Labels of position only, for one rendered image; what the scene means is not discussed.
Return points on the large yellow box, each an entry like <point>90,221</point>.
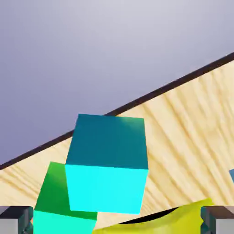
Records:
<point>164,224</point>

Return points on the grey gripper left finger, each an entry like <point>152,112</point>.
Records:
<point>16,219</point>

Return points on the small green cube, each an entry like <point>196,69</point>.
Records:
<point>53,210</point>

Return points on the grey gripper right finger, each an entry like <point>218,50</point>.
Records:
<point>217,220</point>

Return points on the small cyan cube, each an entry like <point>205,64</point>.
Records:
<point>107,164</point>

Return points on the small blue cube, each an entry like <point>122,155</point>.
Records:
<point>232,174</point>

